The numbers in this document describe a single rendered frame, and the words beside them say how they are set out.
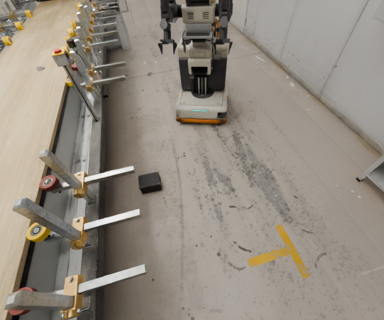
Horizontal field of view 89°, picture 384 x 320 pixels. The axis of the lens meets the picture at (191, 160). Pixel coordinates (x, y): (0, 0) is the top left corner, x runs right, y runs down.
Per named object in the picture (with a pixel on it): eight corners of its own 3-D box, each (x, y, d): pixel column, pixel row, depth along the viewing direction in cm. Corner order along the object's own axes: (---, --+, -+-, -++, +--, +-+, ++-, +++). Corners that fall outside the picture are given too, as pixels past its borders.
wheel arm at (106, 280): (146, 265, 82) (144, 263, 79) (148, 273, 80) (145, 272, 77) (38, 298, 78) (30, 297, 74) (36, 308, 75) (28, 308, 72)
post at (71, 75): (99, 117, 159) (68, 61, 124) (99, 120, 156) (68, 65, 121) (94, 118, 159) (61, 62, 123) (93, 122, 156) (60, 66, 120)
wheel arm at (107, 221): (141, 211, 98) (138, 207, 95) (141, 218, 96) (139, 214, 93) (50, 236, 93) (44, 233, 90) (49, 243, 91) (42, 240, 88)
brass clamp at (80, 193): (89, 176, 110) (85, 171, 106) (88, 196, 102) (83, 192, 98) (78, 178, 109) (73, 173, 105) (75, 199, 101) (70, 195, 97)
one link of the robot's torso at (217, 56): (195, 72, 222) (193, 48, 202) (219, 72, 218) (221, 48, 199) (192, 84, 206) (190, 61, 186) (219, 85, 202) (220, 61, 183)
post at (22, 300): (98, 298, 90) (19, 289, 52) (98, 307, 88) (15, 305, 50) (90, 301, 89) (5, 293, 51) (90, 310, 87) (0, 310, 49)
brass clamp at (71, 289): (85, 275, 82) (79, 273, 78) (83, 315, 74) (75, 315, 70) (70, 279, 81) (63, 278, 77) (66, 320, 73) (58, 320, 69)
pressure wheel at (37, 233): (40, 248, 89) (21, 241, 79) (46, 230, 93) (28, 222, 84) (59, 245, 89) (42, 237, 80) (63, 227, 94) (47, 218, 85)
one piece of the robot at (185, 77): (185, 87, 272) (178, 16, 206) (225, 88, 265) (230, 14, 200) (181, 102, 252) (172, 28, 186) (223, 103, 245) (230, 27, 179)
